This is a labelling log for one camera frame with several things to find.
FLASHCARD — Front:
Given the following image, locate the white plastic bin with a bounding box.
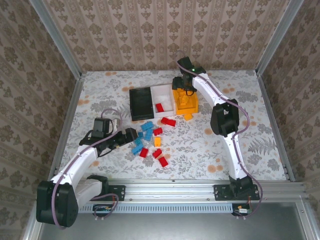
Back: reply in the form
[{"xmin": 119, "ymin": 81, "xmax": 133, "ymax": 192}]
[{"xmin": 150, "ymin": 84, "xmax": 177, "ymax": 119}]

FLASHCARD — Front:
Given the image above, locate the orange plastic bin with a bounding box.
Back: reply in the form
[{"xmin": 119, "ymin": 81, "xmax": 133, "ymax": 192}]
[{"xmin": 171, "ymin": 83, "xmax": 200, "ymax": 116}]

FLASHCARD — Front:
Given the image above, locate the black plastic bin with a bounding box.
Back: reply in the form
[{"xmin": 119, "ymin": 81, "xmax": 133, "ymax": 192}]
[{"xmin": 129, "ymin": 86, "xmax": 155, "ymax": 122}]

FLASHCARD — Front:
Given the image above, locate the floral patterned table cover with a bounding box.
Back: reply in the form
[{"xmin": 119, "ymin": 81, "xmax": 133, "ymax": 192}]
[{"xmin": 56, "ymin": 69, "xmax": 288, "ymax": 181}]

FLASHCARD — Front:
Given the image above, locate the small black connector board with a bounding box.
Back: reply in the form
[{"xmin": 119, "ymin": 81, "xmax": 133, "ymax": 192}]
[
  {"xmin": 231, "ymin": 203, "xmax": 253, "ymax": 217},
  {"xmin": 92, "ymin": 203, "xmax": 114, "ymax": 218}
]

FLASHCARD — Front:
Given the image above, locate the grey metal panel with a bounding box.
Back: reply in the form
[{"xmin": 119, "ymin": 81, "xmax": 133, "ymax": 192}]
[{"xmin": 37, "ymin": 212, "xmax": 305, "ymax": 240}]

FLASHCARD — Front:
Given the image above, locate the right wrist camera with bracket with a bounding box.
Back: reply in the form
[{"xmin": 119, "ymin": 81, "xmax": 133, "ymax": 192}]
[{"xmin": 176, "ymin": 56, "xmax": 193, "ymax": 73}]

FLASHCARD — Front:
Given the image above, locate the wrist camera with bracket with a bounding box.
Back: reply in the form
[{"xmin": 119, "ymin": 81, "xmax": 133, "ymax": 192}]
[
  {"xmin": 93, "ymin": 117, "xmax": 119, "ymax": 133},
  {"xmin": 176, "ymin": 56, "xmax": 193, "ymax": 73}
]

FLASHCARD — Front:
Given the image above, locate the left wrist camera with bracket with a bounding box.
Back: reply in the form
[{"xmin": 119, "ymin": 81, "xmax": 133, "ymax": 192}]
[{"xmin": 93, "ymin": 117, "xmax": 119, "ymax": 133}]

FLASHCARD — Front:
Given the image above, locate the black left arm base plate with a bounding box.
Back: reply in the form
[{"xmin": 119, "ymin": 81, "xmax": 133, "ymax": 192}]
[{"xmin": 81, "ymin": 184, "xmax": 126, "ymax": 202}]

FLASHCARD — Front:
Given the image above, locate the aluminium table side rail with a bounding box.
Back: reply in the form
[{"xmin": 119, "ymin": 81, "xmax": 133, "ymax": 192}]
[
  {"xmin": 46, "ymin": 71, "xmax": 88, "ymax": 183},
  {"xmin": 255, "ymin": 69, "xmax": 297, "ymax": 183}
]

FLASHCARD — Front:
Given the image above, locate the aluminium front frame rail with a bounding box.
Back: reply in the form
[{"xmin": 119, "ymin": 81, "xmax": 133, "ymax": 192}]
[{"xmin": 36, "ymin": 178, "xmax": 308, "ymax": 202}]

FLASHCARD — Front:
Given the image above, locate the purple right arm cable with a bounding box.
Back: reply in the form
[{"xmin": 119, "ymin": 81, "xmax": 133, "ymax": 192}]
[{"xmin": 175, "ymin": 49, "xmax": 263, "ymax": 221}]

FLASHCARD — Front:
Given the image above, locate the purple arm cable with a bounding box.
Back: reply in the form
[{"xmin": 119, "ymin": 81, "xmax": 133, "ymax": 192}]
[
  {"xmin": 51, "ymin": 108, "xmax": 124, "ymax": 230},
  {"xmin": 175, "ymin": 49, "xmax": 263, "ymax": 221}
]

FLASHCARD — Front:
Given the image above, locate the grey slotted cable duct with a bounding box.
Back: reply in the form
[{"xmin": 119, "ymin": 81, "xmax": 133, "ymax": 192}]
[{"xmin": 77, "ymin": 202, "xmax": 235, "ymax": 214}]

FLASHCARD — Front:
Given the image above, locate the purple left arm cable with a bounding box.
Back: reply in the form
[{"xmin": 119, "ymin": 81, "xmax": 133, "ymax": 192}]
[{"xmin": 51, "ymin": 108, "xmax": 124, "ymax": 230}]

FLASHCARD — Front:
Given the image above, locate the aluminium upright frame post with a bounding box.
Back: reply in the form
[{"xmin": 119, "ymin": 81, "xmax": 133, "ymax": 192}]
[
  {"xmin": 28, "ymin": 0, "xmax": 83, "ymax": 79},
  {"xmin": 254, "ymin": 0, "xmax": 306, "ymax": 77}
]

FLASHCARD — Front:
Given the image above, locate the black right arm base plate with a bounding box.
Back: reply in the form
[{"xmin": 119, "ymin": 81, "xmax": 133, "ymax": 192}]
[{"xmin": 213, "ymin": 184, "xmax": 261, "ymax": 202}]

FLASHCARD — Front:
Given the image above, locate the aluminium lower frame bar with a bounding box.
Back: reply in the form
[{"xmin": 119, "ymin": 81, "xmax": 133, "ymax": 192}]
[
  {"xmin": 21, "ymin": 199, "xmax": 48, "ymax": 240},
  {"xmin": 296, "ymin": 197, "xmax": 320, "ymax": 240}
]

